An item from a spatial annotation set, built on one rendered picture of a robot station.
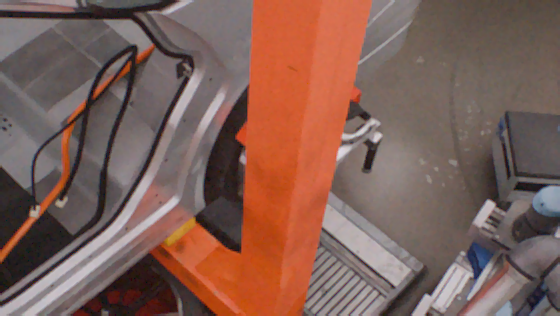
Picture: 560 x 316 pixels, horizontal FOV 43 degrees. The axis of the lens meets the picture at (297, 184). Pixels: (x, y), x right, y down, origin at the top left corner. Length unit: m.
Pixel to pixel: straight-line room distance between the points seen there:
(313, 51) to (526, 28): 3.54
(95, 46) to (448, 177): 1.95
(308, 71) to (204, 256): 1.37
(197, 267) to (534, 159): 1.78
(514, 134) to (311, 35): 2.45
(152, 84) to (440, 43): 2.41
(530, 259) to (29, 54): 1.87
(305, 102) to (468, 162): 2.56
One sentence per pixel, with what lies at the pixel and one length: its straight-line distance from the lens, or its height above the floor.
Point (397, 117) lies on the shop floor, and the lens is 3.97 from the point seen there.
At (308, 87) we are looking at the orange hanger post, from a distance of 1.36.
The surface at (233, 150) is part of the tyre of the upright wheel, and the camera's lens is 2.45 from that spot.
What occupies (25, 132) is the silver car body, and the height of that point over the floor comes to 0.82.
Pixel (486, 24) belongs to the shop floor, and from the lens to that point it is 4.69.
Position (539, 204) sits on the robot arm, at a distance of 2.52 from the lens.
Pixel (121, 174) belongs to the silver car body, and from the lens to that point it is 2.40.
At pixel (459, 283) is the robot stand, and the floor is 0.21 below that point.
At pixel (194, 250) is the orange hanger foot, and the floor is 0.68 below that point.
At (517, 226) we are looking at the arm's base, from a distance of 2.65.
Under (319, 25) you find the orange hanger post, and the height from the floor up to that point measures 2.10.
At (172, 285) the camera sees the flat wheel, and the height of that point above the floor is 0.50.
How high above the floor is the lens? 2.94
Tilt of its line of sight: 55 degrees down
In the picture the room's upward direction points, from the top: 9 degrees clockwise
